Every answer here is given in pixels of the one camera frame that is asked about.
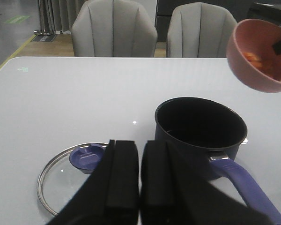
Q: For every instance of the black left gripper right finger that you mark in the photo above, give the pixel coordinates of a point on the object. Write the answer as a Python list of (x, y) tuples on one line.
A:
[(172, 194)]

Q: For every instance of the orange ham slices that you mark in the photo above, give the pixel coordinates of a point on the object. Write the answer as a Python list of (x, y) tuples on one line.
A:
[(264, 66)]

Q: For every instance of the left grey chair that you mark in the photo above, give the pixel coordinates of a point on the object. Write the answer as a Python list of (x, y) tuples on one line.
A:
[(113, 28)]

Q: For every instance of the dark blue saucepan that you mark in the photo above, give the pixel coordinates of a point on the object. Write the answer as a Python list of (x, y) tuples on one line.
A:
[(208, 136)]

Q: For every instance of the right grey chair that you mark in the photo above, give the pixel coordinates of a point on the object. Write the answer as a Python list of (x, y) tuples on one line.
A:
[(199, 30)]

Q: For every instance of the dark side table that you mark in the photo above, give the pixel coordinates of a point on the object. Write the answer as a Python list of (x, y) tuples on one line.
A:
[(270, 12)]

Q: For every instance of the pink bowl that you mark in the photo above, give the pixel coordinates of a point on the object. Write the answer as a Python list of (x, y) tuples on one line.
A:
[(255, 36)]

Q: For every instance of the dark grey counter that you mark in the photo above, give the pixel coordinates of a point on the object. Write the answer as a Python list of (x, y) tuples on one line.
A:
[(164, 9)]

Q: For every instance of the glass lid blue knob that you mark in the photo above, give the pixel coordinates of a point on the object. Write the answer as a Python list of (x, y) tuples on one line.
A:
[(65, 173)]

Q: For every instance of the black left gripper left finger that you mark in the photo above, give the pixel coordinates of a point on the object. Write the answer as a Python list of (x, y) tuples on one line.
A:
[(110, 195)]

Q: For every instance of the grey chair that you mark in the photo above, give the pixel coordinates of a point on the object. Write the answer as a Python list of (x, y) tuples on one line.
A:
[(113, 28), (199, 30)]

